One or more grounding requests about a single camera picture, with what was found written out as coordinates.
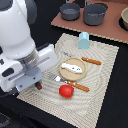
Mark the white toy fish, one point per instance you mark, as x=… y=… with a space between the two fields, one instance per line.
x=72 y=68

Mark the red toy tomato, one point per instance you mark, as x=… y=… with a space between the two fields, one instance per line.
x=66 y=91

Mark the small toy milk carton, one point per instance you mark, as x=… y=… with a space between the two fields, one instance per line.
x=83 y=40

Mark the brown toy sausage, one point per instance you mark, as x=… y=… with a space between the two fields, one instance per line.
x=38 y=86

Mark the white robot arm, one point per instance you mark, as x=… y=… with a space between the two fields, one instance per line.
x=21 y=64

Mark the round wooden plate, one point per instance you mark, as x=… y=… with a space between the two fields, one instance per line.
x=70 y=75

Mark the beige woven placemat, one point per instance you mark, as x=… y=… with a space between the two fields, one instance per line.
x=83 y=109

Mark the small grey pot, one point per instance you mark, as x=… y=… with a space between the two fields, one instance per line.
x=70 y=11

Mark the large grey pot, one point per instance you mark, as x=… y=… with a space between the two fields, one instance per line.
x=94 y=13

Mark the beige bowl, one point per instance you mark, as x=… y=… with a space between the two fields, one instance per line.
x=124 y=15

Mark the wooden handled fork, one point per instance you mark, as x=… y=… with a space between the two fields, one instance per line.
x=74 y=84

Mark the wooden handled knife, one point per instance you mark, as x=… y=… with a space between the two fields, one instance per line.
x=83 y=58

